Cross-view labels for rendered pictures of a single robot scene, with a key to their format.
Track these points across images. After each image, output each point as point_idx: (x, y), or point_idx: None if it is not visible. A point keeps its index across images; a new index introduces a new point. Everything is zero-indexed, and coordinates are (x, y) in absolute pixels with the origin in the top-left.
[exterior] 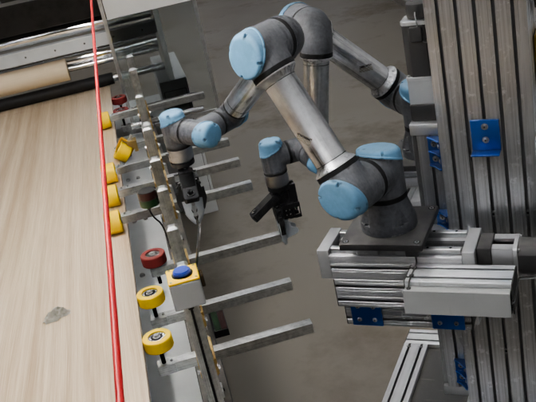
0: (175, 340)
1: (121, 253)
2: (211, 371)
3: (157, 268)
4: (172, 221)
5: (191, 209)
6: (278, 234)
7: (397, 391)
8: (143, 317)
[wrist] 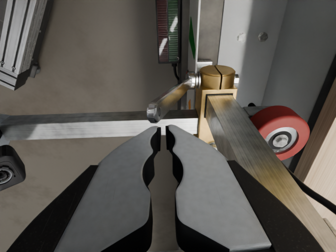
0: (230, 40)
1: (325, 174)
2: None
3: None
4: (261, 176)
5: (187, 175)
6: (1, 127)
7: (21, 6)
8: None
